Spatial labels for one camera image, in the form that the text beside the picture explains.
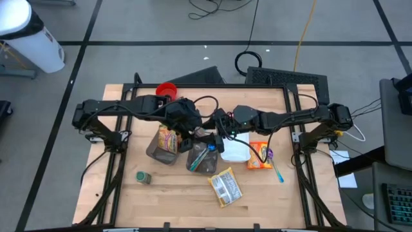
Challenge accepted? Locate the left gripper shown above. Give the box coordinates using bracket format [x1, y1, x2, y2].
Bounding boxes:
[165, 97, 203, 154]

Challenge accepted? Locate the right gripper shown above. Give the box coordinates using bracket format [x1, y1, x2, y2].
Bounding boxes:
[194, 108, 238, 154]

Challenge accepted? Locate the yellow red blue snack bag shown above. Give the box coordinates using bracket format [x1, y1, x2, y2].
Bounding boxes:
[157, 124, 180, 155]

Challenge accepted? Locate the orange ramen packet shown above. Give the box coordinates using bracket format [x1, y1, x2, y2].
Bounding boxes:
[247, 141, 273, 171]

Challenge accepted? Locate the yellow ramen packet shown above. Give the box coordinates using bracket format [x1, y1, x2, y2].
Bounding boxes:
[207, 166, 244, 209]

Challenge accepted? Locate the green-lid spice jar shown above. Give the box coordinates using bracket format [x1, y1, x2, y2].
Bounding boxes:
[135, 171, 152, 186]

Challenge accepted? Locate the red plastic bowl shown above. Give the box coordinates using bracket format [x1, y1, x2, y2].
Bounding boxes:
[155, 82, 178, 101]

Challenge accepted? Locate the black perforated case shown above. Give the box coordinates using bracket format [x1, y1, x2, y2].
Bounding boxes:
[245, 66, 330, 110]

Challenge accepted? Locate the white paper sheet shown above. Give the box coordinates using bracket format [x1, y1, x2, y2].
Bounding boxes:
[328, 150, 359, 189]

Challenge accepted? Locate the white trash can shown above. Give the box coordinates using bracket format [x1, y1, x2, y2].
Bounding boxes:
[0, 0, 66, 74]

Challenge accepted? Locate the white computer mouse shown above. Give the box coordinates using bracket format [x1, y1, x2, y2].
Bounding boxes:
[362, 193, 375, 210]

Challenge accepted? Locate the dark keyboard desk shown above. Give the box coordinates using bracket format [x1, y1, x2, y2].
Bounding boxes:
[372, 160, 412, 232]

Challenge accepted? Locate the black box on grey desk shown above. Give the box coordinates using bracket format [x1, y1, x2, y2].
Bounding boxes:
[391, 73, 412, 116]

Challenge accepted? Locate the backlit keyboard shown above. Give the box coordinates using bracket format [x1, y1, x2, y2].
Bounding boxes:
[382, 182, 412, 226]

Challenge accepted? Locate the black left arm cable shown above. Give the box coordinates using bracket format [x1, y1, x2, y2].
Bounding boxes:
[192, 95, 220, 119]

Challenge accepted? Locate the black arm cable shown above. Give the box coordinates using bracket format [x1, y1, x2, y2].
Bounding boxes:
[225, 128, 273, 164]
[192, 95, 220, 119]

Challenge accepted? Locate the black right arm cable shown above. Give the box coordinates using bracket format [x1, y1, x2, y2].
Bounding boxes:
[225, 128, 273, 164]

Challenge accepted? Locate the black aluminium frame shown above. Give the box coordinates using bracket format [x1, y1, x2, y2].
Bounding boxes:
[72, 72, 348, 232]

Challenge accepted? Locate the black coiled cable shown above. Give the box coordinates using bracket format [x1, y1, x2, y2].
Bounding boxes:
[234, 0, 263, 77]

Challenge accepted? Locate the black tangled floor cable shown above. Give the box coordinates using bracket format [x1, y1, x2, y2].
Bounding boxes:
[187, 0, 255, 21]

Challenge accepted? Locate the yellow cable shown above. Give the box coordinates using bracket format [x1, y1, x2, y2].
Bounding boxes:
[293, 0, 319, 72]

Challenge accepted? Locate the white cable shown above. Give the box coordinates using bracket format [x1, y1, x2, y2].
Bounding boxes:
[344, 124, 367, 142]

